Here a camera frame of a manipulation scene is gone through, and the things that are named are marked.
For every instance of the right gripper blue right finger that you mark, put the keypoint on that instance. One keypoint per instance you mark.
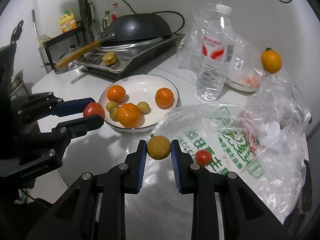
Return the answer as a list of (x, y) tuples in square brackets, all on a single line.
[(179, 166)]

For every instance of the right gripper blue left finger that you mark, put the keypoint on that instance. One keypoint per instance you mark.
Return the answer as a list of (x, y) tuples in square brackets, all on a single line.
[(138, 167)]

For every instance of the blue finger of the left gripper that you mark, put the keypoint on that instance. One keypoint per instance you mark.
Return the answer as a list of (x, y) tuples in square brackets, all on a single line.
[(72, 106), (78, 127)]

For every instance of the red cherry tomato two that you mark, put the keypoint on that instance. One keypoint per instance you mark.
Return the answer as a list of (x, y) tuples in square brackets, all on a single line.
[(94, 108)]

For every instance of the red cherry tomato three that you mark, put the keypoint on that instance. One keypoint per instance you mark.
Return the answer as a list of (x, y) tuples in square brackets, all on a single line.
[(159, 147)]

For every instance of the red cherry tomato one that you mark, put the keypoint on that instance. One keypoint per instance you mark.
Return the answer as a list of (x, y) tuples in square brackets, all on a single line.
[(203, 157)]

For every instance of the brown longan three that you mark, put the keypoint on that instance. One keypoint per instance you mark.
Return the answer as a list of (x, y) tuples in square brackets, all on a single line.
[(113, 113)]

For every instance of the mandarin orange three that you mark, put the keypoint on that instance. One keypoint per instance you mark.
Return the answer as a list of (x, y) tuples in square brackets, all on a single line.
[(129, 115)]

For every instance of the mandarin orange one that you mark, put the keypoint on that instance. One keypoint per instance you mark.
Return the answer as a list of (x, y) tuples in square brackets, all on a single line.
[(164, 98)]

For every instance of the brown longan two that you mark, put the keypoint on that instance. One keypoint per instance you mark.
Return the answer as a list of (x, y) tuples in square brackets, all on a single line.
[(111, 105)]

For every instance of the mandarin orange two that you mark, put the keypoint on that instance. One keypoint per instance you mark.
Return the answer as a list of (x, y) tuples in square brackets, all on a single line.
[(116, 93)]

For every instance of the brown longan one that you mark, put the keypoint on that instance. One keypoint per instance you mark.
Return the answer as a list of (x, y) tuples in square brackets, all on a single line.
[(144, 107)]

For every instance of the white round plate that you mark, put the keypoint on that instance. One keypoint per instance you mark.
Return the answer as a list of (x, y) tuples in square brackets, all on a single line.
[(143, 87)]

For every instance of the black dish rack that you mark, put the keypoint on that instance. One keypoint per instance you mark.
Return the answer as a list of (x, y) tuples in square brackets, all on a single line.
[(61, 46)]

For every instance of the steel induction cooker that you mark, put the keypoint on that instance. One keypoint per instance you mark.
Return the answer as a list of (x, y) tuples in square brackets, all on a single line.
[(130, 57)]

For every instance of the yellow cooking oil jug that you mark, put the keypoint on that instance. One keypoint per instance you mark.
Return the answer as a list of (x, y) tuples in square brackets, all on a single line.
[(67, 21)]

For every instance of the clear oil bottle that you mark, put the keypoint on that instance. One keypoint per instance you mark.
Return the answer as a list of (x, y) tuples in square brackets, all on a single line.
[(106, 20)]

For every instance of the printed clear plastic bag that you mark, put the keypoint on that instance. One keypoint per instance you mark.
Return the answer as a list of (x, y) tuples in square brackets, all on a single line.
[(263, 145)]

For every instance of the black wok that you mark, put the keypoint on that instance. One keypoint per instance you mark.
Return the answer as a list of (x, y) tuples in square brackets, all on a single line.
[(136, 27)]

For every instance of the red label sauce bottle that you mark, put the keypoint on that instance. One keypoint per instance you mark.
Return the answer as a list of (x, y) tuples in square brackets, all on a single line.
[(116, 12)]

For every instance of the bagged white bowl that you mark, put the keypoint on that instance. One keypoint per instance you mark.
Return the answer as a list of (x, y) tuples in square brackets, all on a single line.
[(245, 70)]

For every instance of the crumpled clear plastic bag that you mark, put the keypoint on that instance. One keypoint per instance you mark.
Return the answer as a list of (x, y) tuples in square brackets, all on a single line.
[(280, 102)]

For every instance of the clear plastic water bottle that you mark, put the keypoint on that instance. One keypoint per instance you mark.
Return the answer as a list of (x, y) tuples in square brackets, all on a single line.
[(217, 51)]

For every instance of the large orange by wall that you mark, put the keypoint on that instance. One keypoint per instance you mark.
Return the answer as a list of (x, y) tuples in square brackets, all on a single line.
[(271, 61)]

